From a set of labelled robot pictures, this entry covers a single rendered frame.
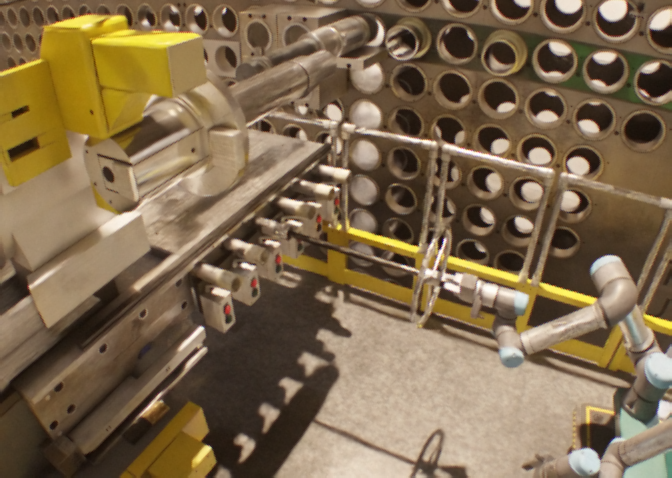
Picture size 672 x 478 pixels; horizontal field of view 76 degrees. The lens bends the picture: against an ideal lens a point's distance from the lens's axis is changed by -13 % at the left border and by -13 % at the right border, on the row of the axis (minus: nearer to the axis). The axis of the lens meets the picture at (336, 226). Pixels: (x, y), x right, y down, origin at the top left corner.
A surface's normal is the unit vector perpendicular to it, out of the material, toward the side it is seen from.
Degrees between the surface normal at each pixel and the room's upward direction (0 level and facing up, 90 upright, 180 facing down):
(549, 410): 0
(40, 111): 90
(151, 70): 90
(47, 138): 90
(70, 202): 68
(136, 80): 90
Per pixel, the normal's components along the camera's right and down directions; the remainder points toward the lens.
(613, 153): -0.46, 0.49
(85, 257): 0.88, 0.26
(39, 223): 0.82, -0.07
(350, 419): 0.00, -0.83
